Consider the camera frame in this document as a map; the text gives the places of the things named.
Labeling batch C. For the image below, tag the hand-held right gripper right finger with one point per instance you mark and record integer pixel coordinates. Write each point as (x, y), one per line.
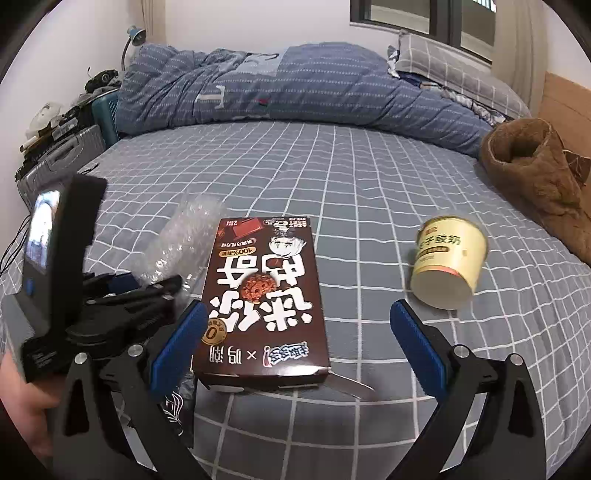
(420, 355)

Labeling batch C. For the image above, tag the grey suitcase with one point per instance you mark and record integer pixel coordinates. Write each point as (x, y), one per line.
(69, 152)

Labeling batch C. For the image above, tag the person's left hand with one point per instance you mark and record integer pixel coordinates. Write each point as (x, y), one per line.
(23, 406)

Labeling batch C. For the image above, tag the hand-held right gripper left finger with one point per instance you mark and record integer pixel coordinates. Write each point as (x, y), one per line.
(178, 350)

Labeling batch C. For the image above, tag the blue plaid cloth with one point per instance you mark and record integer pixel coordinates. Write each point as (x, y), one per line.
(471, 104)

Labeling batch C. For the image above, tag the blue quilt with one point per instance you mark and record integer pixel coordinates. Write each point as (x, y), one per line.
(300, 83)

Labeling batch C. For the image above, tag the bed with grey checked sheet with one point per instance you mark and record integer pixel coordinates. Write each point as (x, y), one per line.
(369, 184)

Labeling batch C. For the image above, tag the brown fleece jacket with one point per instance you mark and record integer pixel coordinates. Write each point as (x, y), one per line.
(531, 175)

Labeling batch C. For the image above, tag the cream curtain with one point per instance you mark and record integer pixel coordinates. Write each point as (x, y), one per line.
(517, 46)
(150, 18)

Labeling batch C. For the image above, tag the clear bubble wrap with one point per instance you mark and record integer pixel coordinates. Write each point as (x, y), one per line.
(184, 230)

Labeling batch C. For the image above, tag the cream yoghurt cup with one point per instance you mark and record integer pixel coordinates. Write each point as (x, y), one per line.
(448, 263)

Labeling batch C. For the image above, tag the stack of dark boxes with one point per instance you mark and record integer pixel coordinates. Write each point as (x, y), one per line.
(64, 124)

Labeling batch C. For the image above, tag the blue desk lamp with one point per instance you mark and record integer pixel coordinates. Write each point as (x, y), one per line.
(137, 36)

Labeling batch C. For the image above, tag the white round object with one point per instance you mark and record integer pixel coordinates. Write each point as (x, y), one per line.
(46, 117)

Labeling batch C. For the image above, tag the dark-framed window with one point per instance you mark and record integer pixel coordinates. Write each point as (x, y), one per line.
(397, 11)

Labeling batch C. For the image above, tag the teal suitcase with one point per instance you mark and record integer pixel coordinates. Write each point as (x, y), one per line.
(104, 115)

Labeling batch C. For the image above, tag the dark brown patterned cloth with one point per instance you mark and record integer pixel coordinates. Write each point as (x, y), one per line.
(579, 166)

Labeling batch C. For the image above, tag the brown chocolate box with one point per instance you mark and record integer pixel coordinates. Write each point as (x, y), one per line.
(263, 300)

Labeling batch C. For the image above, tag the grey checked pillow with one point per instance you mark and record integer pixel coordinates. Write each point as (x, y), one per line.
(461, 69)

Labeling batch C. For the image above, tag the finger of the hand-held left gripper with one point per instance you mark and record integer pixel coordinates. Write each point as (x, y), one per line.
(157, 290)
(124, 282)

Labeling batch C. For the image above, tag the pile of dark items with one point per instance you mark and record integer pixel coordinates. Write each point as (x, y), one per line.
(101, 79)

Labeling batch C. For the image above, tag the wooden headboard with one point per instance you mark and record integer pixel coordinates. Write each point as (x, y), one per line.
(568, 101)

